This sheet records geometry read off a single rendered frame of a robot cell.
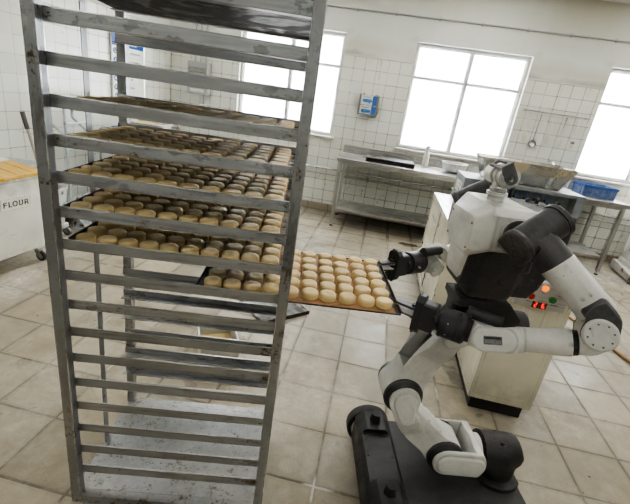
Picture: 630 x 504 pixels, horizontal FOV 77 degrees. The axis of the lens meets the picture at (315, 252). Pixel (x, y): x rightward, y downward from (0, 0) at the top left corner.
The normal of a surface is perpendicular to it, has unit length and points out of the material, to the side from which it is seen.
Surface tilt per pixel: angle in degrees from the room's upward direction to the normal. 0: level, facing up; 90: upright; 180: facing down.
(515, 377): 90
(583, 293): 74
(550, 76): 90
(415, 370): 90
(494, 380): 90
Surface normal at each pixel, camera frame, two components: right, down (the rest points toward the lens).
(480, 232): -0.68, 0.08
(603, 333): -0.41, -0.02
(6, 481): 0.14, -0.93
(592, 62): -0.17, 0.33
